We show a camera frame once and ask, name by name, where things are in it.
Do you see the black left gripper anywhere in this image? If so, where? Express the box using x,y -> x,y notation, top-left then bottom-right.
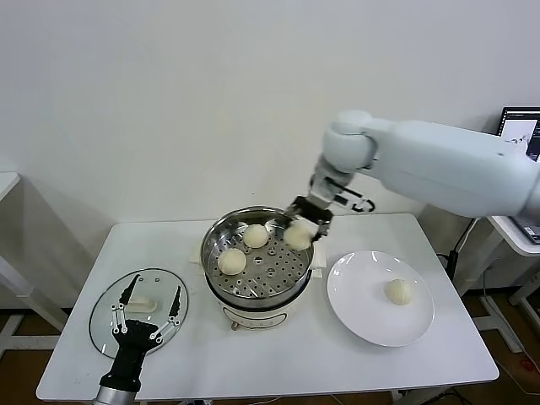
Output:
99,274 -> 182,388

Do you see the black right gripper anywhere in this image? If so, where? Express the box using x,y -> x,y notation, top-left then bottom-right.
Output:
283,195 -> 335,244

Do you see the white steamed baozi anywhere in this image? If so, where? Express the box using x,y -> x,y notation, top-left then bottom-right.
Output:
242,224 -> 269,249
283,221 -> 316,250
383,278 -> 413,305
218,248 -> 247,276

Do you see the round glass pot lid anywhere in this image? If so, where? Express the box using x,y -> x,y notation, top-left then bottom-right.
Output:
88,267 -> 189,359

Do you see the stainless steel steamer basket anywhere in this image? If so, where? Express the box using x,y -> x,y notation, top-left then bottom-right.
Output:
200,205 -> 316,301

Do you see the stainless steel steamer pot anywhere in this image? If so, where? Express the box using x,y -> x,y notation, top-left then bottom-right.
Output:
188,238 -> 328,332

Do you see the white round plate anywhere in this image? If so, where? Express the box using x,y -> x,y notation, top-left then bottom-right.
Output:
327,251 -> 435,348

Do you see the white empty side table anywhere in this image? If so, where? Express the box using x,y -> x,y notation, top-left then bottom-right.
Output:
0,171 -> 68,351

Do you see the white laptop side table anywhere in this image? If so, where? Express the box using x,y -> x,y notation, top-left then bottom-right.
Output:
457,214 -> 540,354

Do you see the grey open laptop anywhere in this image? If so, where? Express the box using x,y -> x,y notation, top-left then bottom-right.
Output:
497,105 -> 540,246

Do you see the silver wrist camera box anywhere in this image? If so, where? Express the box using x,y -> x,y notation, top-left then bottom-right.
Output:
307,162 -> 375,213

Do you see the black cable post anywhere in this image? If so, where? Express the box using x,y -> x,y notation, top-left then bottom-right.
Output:
436,251 -> 459,282

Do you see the white laptop cable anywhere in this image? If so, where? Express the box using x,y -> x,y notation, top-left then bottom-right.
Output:
454,217 -> 478,254

